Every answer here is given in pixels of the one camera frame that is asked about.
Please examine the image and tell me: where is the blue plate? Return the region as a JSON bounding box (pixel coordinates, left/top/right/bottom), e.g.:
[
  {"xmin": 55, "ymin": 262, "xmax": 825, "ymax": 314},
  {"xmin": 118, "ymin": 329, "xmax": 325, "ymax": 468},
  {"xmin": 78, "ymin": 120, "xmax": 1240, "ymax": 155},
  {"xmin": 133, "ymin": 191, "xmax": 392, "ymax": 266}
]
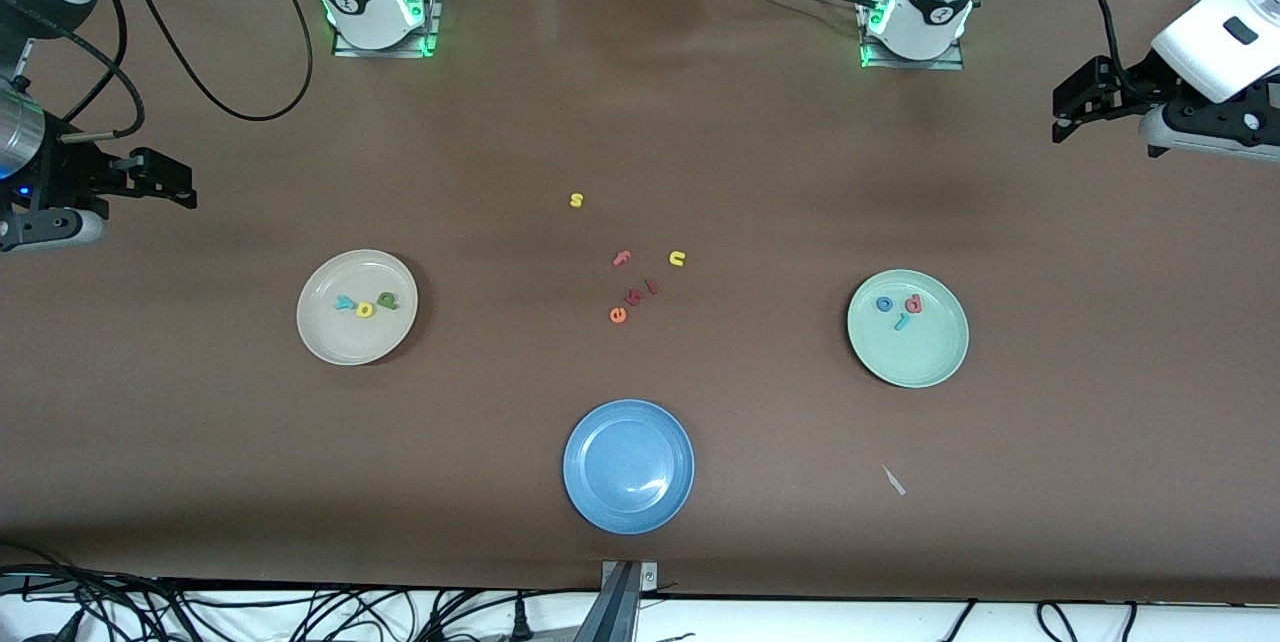
[{"xmin": 562, "ymin": 399, "xmax": 696, "ymax": 535}]

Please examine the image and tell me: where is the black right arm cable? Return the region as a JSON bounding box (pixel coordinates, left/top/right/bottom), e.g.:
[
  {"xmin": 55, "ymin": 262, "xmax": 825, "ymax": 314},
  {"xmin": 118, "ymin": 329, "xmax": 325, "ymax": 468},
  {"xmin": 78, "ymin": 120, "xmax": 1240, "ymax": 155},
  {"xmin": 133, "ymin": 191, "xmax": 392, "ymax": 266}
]
[{"xmin": 0, "ymin": 0, "xmax": 314, "ymax": 141}]

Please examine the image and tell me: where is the beige brown plate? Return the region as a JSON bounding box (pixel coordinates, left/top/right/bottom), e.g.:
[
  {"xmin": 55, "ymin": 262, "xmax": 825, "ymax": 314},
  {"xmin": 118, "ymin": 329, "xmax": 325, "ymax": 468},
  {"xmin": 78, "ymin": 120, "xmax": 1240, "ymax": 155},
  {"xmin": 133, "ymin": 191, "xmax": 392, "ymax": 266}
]
[{"xmin": 296, "ymin": 249, "xmax": 420, "ymax": 367}]

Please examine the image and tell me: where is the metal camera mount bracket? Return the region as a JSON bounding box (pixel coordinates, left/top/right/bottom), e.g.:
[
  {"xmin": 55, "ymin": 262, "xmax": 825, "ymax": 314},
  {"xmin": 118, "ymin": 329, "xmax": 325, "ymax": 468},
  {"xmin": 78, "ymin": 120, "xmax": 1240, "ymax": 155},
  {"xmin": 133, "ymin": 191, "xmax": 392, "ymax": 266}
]
[{"xmin": 575, "ymin": 560, "xmax": 661, "ymax": 642}]

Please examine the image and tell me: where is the pale green plate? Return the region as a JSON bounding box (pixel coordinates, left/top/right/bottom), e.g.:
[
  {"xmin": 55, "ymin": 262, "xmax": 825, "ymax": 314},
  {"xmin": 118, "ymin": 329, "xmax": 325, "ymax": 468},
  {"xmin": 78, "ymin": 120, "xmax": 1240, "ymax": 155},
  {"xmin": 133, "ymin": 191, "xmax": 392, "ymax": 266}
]
[{"xmin": 846, "ymin": 269, "xmax": 971, "ymax": 390}]

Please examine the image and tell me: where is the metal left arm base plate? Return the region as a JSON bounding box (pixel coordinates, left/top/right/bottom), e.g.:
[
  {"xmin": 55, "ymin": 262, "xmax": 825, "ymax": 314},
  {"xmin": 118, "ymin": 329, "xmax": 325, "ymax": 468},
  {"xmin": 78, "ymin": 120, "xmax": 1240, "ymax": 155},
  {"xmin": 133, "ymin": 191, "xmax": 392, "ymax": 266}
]
[{"xmin": 858, "ymin": 0, "xmax": 966, "ymax": 71}]

